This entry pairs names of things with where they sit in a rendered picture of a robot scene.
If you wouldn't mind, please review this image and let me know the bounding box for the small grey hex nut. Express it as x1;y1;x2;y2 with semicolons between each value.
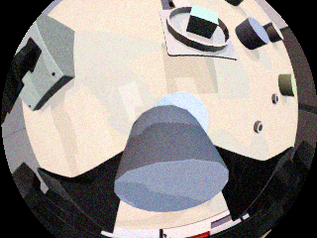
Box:
272;93;278;104
254;120;263;134

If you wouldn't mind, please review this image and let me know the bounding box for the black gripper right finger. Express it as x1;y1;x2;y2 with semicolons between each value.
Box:
214;146;293;221

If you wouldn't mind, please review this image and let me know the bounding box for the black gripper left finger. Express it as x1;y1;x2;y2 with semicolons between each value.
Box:
37;151;123;234

